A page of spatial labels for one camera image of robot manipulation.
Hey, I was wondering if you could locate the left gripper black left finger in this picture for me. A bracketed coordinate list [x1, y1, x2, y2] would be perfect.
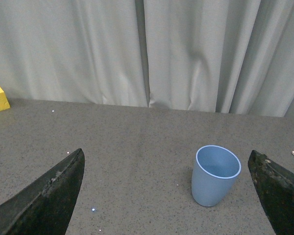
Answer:
[0, 148, 85, 235]

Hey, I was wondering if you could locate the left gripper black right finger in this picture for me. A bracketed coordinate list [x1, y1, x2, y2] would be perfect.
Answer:
[248, 150, 294, 235]

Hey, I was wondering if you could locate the blue plastic cup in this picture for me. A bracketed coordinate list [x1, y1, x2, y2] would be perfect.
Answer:
[191, 145, 242, 207]

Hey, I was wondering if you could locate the white curtain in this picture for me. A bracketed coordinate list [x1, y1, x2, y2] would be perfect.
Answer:
[0, 0, 294, 118]

